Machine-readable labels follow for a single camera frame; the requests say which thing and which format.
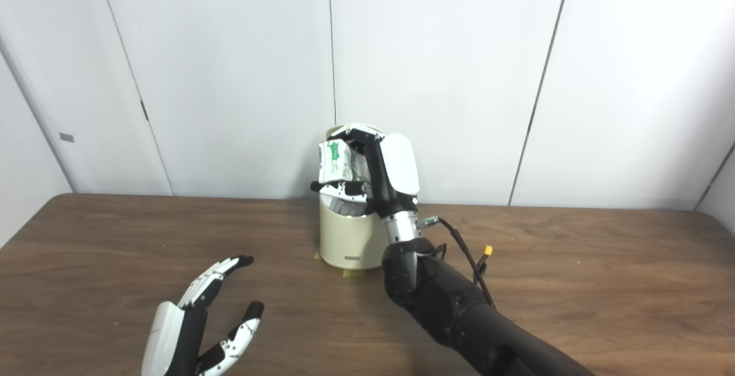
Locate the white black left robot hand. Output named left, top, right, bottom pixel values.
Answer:
left=141, top=255, right=265, bottom=376

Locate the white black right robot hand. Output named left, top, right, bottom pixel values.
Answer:
left=311, top=125, right=420, bottom=220

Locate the cream-colored trash bin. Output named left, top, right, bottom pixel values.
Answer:
left=319, top=125, right=391, bottom=270

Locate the white green milk carton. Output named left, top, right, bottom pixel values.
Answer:
left=318, top=139, right=371, bottom=184

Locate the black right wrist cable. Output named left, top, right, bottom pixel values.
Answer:
left=416, top=216, right=497, bottom=308

